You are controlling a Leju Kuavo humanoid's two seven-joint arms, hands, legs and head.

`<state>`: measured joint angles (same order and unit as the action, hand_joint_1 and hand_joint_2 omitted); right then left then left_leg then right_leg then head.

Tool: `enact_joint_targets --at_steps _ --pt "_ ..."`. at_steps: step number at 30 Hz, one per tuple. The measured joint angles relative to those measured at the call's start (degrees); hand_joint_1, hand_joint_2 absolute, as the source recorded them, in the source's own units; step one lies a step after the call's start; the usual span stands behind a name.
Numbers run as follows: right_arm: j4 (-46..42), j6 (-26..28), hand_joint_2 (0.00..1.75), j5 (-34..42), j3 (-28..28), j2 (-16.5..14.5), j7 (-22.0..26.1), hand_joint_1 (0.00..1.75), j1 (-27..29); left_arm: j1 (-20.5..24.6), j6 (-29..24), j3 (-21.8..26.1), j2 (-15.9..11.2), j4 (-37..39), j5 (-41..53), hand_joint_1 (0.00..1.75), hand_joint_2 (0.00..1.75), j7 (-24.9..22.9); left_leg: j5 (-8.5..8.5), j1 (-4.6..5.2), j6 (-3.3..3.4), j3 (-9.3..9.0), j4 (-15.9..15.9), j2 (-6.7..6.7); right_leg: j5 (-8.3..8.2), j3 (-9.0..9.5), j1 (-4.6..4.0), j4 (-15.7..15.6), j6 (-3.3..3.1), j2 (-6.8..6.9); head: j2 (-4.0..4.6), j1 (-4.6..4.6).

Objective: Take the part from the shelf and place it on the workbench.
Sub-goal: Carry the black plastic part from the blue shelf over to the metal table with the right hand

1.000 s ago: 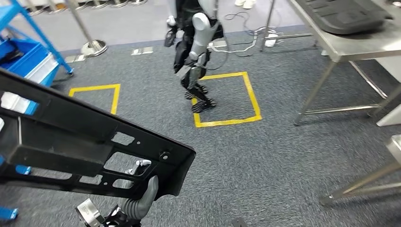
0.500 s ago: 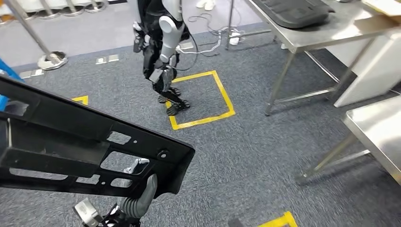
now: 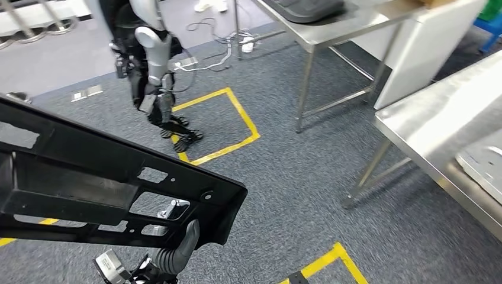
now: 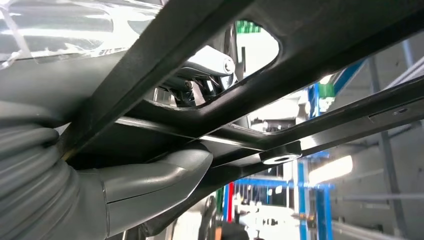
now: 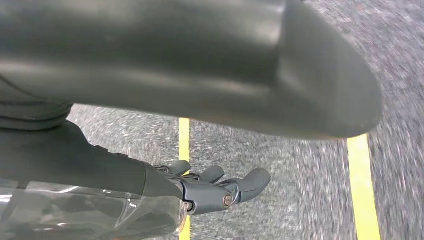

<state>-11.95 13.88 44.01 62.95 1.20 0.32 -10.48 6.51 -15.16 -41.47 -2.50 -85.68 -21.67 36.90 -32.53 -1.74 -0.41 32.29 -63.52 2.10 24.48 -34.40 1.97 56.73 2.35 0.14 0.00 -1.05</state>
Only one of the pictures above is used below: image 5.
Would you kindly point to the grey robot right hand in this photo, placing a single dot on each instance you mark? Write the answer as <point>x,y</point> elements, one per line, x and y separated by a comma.
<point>165,49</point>

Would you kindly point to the yellow floor tape marking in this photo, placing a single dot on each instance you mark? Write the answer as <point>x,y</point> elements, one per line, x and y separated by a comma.
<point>362,185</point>

